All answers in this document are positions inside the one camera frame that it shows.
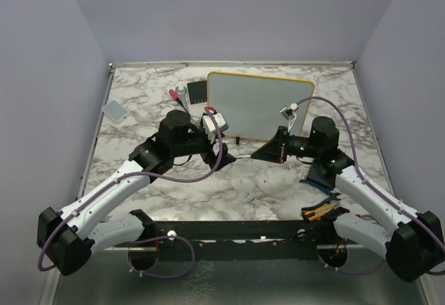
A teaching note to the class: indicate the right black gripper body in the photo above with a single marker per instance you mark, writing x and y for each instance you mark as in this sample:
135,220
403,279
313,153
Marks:
288,139

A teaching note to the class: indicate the yellow framed whiteboard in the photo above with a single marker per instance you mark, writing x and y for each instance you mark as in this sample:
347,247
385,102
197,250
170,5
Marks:
251,103

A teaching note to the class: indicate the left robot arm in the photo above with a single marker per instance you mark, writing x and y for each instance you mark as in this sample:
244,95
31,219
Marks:
67,238

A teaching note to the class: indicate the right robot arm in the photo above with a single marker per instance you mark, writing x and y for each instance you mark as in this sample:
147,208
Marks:
411,243

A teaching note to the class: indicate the black flat box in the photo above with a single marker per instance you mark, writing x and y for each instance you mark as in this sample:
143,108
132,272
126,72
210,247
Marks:
322,176

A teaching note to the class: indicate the yellow black stripper tool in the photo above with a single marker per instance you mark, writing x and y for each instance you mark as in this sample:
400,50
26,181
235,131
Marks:
317,213

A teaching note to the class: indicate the white square device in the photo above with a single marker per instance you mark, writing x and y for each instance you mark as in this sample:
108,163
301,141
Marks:
115,111

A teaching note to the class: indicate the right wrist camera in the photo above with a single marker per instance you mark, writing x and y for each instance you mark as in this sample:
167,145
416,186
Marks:
290,114

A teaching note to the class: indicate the black network switch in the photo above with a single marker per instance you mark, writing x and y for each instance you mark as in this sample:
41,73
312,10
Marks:
197,92

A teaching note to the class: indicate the blue handled cutters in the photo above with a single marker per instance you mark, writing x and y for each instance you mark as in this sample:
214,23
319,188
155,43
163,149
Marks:
332,195

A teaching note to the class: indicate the red handled screwdriver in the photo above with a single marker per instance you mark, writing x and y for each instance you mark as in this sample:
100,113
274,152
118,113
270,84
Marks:
174,95

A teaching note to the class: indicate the black base frame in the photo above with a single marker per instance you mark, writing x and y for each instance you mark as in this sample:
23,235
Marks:
253,240

